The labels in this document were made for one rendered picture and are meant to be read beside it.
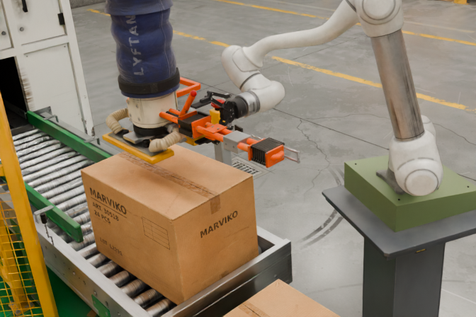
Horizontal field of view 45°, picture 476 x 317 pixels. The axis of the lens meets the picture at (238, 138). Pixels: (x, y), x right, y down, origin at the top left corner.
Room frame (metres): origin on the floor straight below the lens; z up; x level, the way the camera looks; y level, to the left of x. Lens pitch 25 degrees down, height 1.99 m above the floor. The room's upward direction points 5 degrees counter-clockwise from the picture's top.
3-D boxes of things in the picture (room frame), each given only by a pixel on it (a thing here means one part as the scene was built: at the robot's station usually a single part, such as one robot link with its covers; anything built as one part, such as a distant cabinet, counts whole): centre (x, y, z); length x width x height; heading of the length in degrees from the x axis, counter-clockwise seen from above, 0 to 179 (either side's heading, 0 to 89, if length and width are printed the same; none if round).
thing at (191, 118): (1.84, 0.14, 1.22); 0.10 x 0.08 x 0.06; 131
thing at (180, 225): (2.02, 0.30, 0.75); 0.60 x 0.40 x 0.40; 43
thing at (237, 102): (1.93, 0.02, 1.22); 0.09 x 0.07 x 0.08; 131
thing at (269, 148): (1.57, -0.08, 1.22); 0.08 x 0.07 x 0.05; 41
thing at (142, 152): (1.96, 0.38, 1.12); 0.34 x 0.10 x 0.05; 41
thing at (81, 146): (3.09, 0.87, 0.60); 1.60 x 0.10 x 0.09; 40
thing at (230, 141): (1.68, 0.00, 1.21); 0.07 x 0.07 x 0.04; 41
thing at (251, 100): (1.98, -0.04, 1.22); 0.09 x 0.06 x 0.09; 41
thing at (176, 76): (2.03, 0.31, 1.34); 0.23 x 0.23 x 0.04
